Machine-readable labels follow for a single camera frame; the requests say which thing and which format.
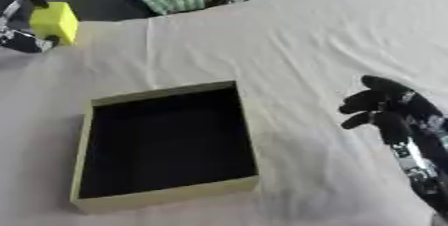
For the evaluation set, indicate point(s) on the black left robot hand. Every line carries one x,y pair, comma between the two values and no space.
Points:
23,41

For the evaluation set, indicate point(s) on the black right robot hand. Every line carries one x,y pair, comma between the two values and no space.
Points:
402,110

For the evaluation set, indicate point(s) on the yellow cube block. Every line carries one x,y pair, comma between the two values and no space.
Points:
53,21

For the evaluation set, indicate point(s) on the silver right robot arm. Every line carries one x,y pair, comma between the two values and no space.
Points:
423,176

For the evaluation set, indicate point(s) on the cardboard box with black inside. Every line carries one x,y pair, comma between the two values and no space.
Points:
166,143

